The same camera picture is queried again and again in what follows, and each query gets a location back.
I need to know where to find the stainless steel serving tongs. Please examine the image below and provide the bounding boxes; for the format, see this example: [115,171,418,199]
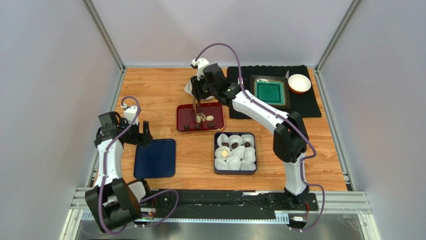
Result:
[191,96,203,123]

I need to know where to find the oval white chocolate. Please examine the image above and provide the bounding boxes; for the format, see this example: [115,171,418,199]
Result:
[205,115,214,122]

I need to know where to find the white cube chocolate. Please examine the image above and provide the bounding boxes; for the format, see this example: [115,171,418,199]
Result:
[220,150,229,158]

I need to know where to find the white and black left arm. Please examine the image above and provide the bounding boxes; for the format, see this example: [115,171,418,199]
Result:
[84,106,153,234]

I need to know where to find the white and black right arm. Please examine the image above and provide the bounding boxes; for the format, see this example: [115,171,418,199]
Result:
[190,60,309,206]

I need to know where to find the red chocolate tray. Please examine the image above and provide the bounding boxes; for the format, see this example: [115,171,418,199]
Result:
[175,102,225,133]

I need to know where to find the dark blue chocolate box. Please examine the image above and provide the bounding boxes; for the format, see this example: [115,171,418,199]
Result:
[213,132,258,175]

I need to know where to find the translucent round lid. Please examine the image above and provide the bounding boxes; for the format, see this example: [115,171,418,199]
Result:
[184,80,214,101]

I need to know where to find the dark blue box lid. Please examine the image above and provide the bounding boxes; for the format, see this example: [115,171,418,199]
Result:
[133,139,177,180]

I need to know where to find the white paper cup one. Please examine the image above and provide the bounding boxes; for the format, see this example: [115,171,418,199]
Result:
[216,133,230,147]

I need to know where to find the white paper cup two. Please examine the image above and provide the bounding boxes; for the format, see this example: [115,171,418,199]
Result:
[229,134,243,150]

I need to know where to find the white paper cup three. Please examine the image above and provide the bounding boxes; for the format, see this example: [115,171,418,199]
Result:
[241,134,255,148]

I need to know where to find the white paper cup four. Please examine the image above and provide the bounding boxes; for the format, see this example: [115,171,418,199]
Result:
[214,146,231,161]

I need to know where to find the white paper cup five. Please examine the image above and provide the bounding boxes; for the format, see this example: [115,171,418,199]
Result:
[229,145,246,160]

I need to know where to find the green square ceramic plate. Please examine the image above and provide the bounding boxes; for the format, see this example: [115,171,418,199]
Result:
[250,75,291,109]

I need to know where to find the white paper cup six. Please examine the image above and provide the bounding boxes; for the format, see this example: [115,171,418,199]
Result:
[214,158,229,171]

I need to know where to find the white paper cup seven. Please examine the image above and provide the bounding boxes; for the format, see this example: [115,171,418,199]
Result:
[225,156,242,171]

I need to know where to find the white paper cup eight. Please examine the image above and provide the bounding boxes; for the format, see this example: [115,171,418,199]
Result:
[242,147,256,163]

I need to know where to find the white and orange bowl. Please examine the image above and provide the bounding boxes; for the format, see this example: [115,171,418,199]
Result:
[288,74,312,94]

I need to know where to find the black placemat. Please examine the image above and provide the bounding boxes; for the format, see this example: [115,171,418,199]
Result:
[241,65,322,118]

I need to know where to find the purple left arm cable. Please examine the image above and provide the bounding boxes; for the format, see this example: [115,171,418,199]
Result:
[97,96,180,236]

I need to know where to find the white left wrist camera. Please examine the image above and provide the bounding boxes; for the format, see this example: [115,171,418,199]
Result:
[120,104,140,126]

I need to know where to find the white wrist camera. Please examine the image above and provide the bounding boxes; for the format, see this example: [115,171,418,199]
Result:
[191,58,210,81]
[120,104,140,126]

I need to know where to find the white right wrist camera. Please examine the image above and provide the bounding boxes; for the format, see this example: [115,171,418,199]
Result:
[191,58,210,81]

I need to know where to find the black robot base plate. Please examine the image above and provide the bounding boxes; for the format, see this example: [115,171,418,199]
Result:
[120,188,319,221]

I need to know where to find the aluminium frame rail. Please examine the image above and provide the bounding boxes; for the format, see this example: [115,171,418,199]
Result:
[68,186,374,224]

